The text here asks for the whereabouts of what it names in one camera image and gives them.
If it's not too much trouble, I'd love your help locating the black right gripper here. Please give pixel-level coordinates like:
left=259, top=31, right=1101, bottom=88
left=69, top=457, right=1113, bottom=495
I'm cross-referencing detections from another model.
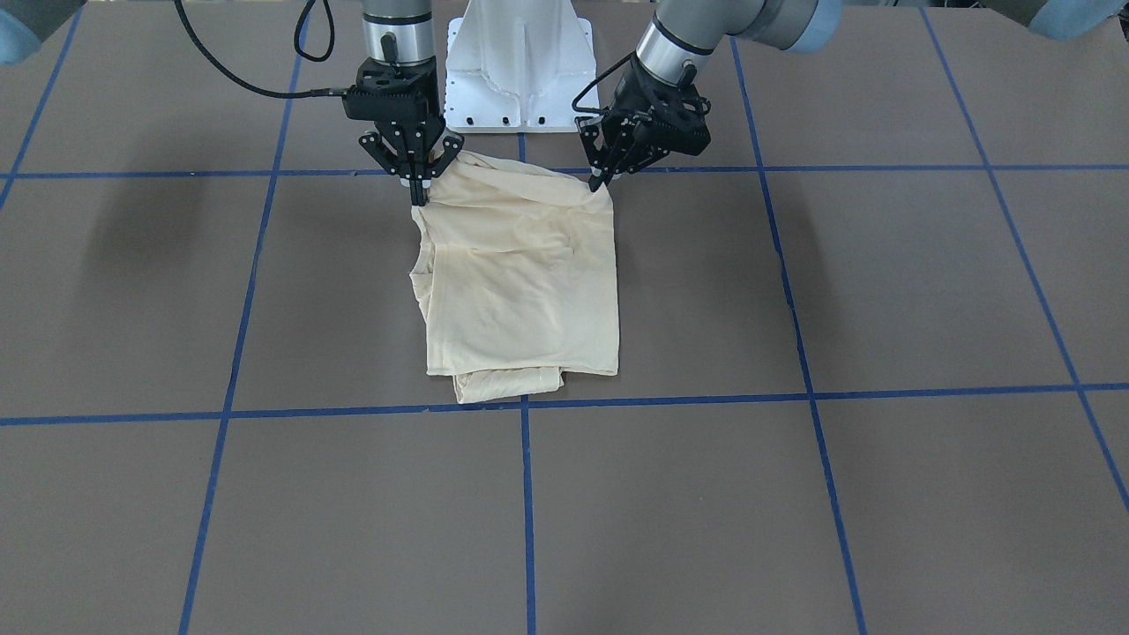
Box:
left=342, top=56, right=465, bottom=206

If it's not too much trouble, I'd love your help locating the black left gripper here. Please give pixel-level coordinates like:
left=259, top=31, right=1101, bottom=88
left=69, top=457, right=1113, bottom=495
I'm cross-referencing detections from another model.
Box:
left=575, top=56, right=711, bottom=192

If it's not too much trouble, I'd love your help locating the beige long-sleeve printed shirt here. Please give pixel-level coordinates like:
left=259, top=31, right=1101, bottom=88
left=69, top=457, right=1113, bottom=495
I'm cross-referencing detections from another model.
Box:
left=408, top=153, right=620, bottom=403

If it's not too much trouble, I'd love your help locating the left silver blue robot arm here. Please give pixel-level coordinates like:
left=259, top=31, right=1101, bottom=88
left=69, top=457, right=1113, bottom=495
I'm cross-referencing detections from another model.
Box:
left=572, top=1, right=843, bottom=191

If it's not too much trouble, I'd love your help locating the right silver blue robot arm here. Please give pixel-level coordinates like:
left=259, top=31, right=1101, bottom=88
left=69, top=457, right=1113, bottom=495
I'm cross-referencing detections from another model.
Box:
left=342, top=1, right=464, bottom=206

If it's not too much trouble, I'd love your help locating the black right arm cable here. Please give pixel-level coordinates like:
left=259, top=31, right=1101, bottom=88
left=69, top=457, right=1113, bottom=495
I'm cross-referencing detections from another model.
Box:
left=174, top=0, right=355, bottom=101

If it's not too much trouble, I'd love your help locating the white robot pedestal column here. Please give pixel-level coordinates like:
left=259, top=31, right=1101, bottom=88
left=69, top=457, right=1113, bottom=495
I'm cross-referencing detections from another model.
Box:
left=444, top=1, right=598, bottom=134

